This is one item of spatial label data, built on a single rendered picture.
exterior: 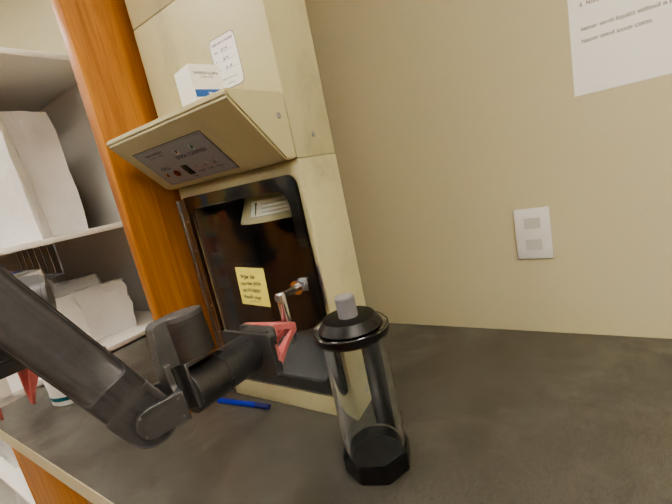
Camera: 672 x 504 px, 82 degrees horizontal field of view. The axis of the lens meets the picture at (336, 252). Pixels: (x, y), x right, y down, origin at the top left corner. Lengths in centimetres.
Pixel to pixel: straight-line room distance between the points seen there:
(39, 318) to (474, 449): 58
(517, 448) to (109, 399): 54
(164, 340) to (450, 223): 70
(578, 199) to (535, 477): 54
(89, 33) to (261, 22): 38
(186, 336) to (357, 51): 80
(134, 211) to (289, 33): 45
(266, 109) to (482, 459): 59
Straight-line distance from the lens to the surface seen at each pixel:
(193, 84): 64
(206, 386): 52
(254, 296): 75
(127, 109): 91
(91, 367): 49
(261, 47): 66
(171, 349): 52
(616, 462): 68
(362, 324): 52
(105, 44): 94
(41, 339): 49
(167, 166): 76
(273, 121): 60
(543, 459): 66
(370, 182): 104
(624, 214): 94
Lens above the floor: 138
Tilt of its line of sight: 11 degrees down
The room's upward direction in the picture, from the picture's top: 12 degrees counter-clockwise
